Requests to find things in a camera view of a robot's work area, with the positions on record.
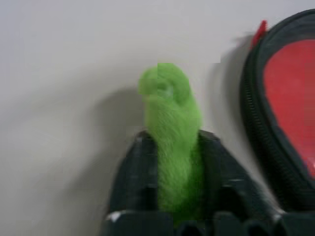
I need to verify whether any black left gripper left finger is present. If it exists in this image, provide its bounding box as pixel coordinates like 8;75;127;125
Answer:
105;129;160;218

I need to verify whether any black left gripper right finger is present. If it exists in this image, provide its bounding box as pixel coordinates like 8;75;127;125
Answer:
196;129;284;218

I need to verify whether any green fuzzy zipper pull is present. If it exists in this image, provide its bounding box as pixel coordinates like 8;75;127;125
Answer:
137;62;204;222

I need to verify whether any black paddle case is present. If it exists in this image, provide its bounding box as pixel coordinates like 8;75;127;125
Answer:
239;8;315;212

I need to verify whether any red table tennis paddle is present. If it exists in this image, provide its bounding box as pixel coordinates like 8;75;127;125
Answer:
262;38;315;179

